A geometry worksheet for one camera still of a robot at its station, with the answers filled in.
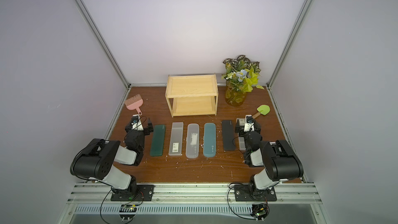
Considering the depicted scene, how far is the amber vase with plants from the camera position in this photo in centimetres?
91

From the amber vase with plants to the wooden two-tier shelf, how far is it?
11 centimetres

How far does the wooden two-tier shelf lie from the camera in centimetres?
89
